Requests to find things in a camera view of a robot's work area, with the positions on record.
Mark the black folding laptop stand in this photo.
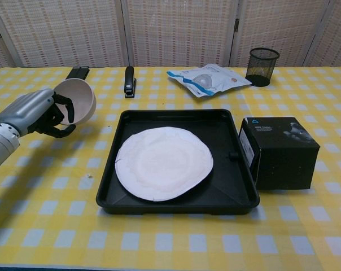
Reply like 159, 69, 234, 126
65, 66, 90, 80

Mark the beige bowl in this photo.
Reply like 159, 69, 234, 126
54, 78, 97, 126

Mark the white paper plate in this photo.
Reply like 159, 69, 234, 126
115, 126, 215, 203

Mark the black mesh pen cup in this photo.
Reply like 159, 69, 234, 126
245, 47, 281, 88

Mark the black square tray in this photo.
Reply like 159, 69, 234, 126
95, 108, 261, 216

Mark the yellow checked tablecloth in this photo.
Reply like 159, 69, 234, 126
0, 66, 341, 269

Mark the white face mask package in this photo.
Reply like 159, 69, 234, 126
167, 63, 253, 98

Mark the black cardboard box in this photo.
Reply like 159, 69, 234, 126
238, 116, 321, 190

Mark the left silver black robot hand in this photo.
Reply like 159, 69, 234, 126
0, 88, 77, 139

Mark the black stapler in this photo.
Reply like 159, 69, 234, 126
124, 65, 137, 99

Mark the woven bamboo folding screen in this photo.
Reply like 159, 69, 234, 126
0, 0, 341, 75

